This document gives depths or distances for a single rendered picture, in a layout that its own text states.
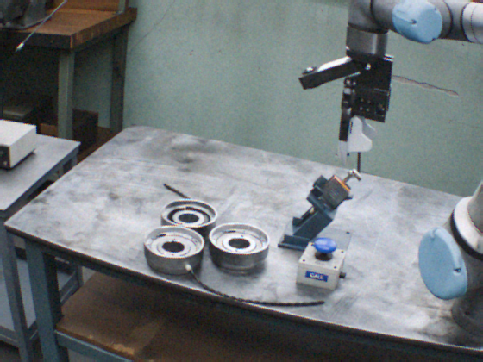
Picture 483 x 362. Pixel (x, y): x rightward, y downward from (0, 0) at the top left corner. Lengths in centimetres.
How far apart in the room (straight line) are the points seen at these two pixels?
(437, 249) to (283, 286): 33
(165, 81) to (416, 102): 111
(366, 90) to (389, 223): 37
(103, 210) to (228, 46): 161
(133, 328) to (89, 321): 10
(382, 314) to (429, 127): 170
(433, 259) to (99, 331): 76
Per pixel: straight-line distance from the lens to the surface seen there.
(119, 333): 143
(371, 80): 116
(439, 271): 97
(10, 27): 273
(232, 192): 145
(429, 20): 103
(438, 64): 268
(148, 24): 299
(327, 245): 116
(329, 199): 126
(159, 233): 123
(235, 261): 118
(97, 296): 154
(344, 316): 112
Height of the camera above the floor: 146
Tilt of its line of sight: 26 degrees down
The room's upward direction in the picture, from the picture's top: 5 degrees clockwise
